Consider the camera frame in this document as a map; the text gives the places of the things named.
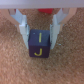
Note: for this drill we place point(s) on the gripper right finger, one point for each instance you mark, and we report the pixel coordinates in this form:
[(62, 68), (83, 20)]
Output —
[(57, 24)]

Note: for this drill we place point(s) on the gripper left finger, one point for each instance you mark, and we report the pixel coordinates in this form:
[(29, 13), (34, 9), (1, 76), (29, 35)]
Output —
[(21, 26)]

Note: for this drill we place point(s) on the purple block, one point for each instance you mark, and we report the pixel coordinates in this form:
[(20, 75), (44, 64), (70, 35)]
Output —
[(40, 42)]

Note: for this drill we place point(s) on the pink block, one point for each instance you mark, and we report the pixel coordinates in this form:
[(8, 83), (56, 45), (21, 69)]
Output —
[(44, 10)]

